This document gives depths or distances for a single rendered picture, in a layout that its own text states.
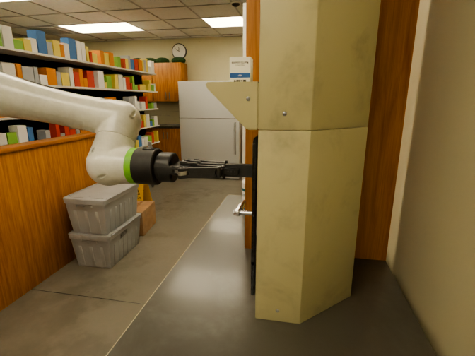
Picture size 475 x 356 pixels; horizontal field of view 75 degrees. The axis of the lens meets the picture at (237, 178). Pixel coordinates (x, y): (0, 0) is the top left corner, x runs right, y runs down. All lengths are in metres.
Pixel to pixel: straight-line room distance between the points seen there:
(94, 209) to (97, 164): 2.09
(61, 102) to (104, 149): 0.17
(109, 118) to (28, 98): 0.19
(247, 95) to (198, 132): 5.20
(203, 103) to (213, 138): 0.66
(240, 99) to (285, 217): 0.28
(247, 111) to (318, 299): 0.50
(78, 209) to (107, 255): 0.47
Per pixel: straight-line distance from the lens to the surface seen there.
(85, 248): 3.12
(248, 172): 0.73
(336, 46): 0.71
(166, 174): 0.76
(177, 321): 0.86
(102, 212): 2.88
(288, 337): 0.81
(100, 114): 0.88
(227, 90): 0.68
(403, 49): 1.08
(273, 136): 0.67
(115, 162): 0.80
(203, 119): 5.81
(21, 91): 0.94
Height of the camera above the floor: 1.47
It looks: 14 degrees down
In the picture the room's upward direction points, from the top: straight up
